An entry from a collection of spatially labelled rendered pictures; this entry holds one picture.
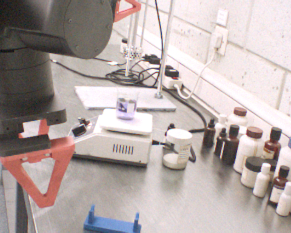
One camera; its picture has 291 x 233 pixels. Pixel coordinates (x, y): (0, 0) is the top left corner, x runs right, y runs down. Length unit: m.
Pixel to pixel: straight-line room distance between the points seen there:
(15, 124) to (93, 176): 0.59
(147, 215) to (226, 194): 0.21
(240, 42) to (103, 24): 1.10
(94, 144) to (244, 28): 0.65
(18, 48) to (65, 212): 0.49
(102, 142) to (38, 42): 0.67
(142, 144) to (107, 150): 0.08
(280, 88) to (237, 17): 0.32
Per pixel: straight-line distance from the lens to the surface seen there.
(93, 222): 0.82
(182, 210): 0.91
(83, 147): 1.05
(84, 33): 0.37
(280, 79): 1.28
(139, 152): 1.04
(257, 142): 1.09
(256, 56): 1.39
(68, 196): 0.91
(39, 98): 0.44
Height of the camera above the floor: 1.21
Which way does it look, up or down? 20 degrees down
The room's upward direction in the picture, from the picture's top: 8 degrees clockwise
